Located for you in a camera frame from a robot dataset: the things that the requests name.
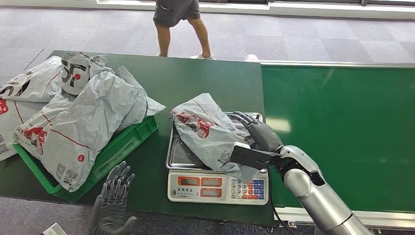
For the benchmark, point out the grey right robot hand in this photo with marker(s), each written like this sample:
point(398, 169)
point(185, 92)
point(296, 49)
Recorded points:
point(264, 136)

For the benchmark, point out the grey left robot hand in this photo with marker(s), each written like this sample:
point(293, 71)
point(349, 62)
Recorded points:
point(112, 207)

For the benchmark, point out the grey mailer bag red print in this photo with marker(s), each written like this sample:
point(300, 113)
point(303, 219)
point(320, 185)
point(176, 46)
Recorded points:
point(207, 139)

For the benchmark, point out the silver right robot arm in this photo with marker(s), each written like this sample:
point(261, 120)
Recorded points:
point(324, 204)

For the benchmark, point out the green plastic crate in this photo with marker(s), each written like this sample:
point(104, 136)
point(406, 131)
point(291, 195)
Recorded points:
point(129, 142)

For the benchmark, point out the white round object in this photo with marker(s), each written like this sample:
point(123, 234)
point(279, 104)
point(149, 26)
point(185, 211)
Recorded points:
point(251, 58)

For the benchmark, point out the white electronic scale steel tray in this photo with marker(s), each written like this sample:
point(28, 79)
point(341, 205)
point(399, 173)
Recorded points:
point(194, 191)

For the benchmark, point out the large grey mailer L mark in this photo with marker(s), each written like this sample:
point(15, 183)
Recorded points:
point(84, 120)

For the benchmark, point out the plain grey mailer bag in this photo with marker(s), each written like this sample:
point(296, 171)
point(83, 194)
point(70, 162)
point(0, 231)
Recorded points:
point(139, 100)

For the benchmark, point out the white mailer red line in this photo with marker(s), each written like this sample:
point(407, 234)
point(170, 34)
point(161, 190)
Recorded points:
point(14, 116)

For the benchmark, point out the grey mailer black print red dot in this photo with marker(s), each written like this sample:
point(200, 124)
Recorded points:
point(74, 73)

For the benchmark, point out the grey mailer black lettering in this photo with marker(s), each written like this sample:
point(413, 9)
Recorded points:
point(35, 81)

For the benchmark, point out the person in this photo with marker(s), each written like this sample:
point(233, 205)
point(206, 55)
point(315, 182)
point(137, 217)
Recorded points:
point(175, 13)

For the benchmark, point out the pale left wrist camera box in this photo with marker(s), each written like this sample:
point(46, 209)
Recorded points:
point(54, 230)

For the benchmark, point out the green conveyor belt aluminium frame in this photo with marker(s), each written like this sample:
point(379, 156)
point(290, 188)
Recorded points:
point(340, 129)

